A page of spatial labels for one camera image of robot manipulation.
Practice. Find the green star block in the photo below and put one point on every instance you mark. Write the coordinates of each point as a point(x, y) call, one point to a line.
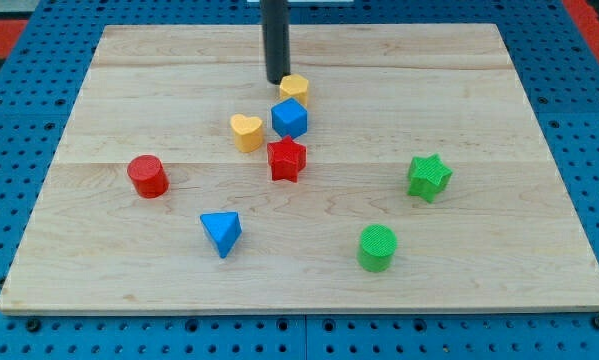
point(428, 176)

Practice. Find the blue cube block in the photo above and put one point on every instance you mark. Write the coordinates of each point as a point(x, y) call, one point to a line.
point(289, 118)

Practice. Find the blue triangle block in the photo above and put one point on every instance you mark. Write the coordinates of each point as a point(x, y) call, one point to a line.
point(223, 229)

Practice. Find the red cylinder block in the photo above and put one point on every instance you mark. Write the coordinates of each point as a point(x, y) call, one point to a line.
point(148, 176)

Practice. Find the yellow hexagon block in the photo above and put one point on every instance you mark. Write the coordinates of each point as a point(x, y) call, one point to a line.
point(294, 86)

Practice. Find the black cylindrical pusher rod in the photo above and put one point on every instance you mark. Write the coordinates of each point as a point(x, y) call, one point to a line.
point(275, 34)

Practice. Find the yellow heart block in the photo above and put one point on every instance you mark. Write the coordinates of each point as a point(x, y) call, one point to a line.
point(247, 131)

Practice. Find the red star block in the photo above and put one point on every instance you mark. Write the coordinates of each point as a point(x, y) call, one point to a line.
point(286, 159)

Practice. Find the green cylinder block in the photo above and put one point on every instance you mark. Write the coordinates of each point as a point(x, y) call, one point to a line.
point(376, 248)

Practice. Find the light wooden board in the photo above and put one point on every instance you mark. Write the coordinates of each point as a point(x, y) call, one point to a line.
point(503, 237)

